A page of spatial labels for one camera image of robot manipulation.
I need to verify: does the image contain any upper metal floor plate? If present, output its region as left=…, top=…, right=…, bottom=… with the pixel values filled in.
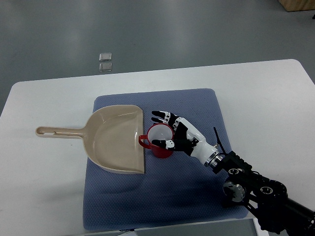
left=99, top=53, right=112, bottom=61

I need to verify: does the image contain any wooden box corner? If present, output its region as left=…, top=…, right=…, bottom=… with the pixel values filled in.
left=278, top=0, right=315, bottom=12

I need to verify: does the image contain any beige plastic dustpan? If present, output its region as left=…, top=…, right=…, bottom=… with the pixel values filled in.
left=35, top=105, right=145, bottom=174

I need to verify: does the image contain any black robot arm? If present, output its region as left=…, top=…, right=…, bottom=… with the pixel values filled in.
left=205, top=151, right=315, bottom=236

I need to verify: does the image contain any red cup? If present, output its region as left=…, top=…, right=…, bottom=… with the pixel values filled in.
left=138, top=123, right=174, bottom=159

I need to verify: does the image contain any metal floor plate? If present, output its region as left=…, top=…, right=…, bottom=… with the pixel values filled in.
left=99, top=62, right=112, bottom=72
left=99, top=53, right=112, bottom=61

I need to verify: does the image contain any lower metal floor plate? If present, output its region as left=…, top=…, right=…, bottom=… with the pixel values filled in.
left=99, top=62, right=112, bottom=72

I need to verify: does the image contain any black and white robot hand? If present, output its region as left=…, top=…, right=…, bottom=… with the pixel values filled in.
left=151, top=111, right=219, bottom=165

